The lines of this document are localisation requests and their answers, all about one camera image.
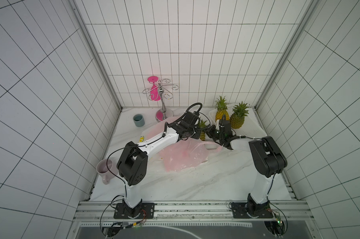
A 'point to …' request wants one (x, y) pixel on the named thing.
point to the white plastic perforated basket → (252, 128)
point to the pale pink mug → (103, 171)
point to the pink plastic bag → (184, 154)
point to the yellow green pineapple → (237, 118)
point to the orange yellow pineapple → (222, 107)
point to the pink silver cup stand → (156, 89)
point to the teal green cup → (138, 120)
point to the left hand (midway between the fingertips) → (195, 134)
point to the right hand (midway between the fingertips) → (204, 126)
